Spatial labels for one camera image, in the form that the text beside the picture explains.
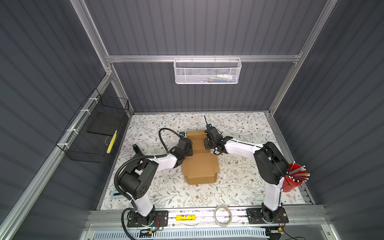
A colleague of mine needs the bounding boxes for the brown cardboard paper box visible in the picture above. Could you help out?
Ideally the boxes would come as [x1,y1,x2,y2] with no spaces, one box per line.
[182,130,220,185]

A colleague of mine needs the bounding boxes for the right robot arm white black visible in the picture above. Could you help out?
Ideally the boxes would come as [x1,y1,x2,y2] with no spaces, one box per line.
[204,124,289,213]

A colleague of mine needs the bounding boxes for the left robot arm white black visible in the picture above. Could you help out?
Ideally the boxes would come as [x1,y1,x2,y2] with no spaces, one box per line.
[114,138,193,217]

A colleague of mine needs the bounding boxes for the black marker on table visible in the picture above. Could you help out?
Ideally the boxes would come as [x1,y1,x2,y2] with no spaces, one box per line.
[133,144,143,157]

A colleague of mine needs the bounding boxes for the items in white basket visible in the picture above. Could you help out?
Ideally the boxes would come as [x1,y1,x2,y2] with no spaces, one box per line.
[200,74,238,84]

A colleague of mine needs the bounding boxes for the clear tape roll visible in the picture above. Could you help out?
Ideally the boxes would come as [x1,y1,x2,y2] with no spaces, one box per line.
[213,205,233,228]

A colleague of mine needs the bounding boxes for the black flat pad in basket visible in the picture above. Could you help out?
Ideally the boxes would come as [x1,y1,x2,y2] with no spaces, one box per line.
[87,112,125,137]

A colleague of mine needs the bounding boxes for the red pencil cup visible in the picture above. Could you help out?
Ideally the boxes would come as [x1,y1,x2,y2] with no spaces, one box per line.
[282,163,311,193]

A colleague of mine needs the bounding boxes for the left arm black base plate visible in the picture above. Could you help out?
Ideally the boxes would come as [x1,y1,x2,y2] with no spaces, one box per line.
[127,210,169,228]

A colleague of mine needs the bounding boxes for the white wire mesh basket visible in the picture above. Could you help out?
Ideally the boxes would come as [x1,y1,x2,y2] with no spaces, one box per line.
[173,58,242,85]

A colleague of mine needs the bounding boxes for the black corrugated cable hose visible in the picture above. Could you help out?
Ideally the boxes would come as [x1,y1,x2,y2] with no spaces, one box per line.
[113,127,184,240]

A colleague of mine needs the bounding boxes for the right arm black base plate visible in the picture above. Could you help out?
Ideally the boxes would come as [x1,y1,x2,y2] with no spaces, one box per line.
[246,207,289,224]

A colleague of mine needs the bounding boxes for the black wire mesh basket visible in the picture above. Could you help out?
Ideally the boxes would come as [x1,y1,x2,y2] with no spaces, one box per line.
[57,90,130,164]

